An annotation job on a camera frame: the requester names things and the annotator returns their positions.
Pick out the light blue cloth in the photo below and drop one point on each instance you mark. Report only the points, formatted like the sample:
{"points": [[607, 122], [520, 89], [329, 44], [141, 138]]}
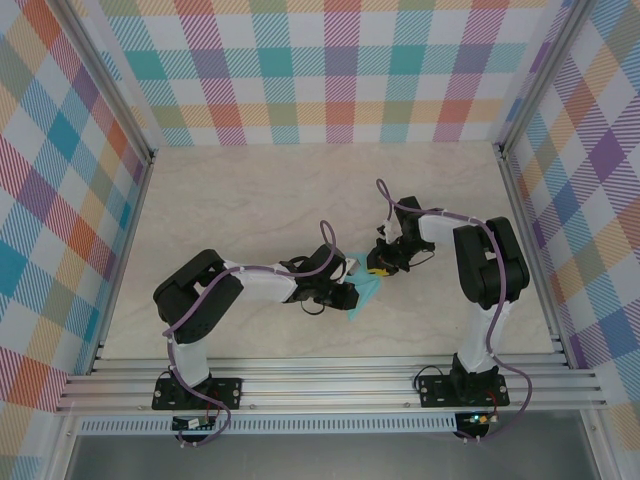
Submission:
{"points": [[370, 290]]}

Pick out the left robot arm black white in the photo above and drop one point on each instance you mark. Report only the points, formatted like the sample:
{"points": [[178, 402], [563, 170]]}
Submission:
{"points": [[200, 295]]}

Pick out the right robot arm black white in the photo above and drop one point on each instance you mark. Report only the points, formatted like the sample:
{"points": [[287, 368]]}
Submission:
{"points": [[495, 270]]}

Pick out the grey metal sheet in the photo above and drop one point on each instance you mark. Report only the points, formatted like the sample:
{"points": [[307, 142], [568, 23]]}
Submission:
{"points": [[325, 460]]}

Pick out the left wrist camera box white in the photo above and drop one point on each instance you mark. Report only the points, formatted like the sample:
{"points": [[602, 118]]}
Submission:
{"points": [[352, 265]]}

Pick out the aluminium mounting rail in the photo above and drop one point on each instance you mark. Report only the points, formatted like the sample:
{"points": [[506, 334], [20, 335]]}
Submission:
{"points": [[325, 385]]}

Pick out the aluminium side rail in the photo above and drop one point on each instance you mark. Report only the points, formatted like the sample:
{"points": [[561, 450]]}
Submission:
{"points": [[516, 200], [134, 225]]}

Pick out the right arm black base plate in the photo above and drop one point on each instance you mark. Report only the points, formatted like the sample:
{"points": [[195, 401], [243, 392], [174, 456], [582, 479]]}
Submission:
{"points": [[435, 392]]}

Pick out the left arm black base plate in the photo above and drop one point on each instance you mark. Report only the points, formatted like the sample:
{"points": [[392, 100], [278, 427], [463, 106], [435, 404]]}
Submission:
{"points": [[230, 392]]}

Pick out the aluminium corner post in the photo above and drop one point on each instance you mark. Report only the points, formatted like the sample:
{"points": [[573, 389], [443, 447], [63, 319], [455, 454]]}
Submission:
{"points": [[108, 75], [541, 75]]}

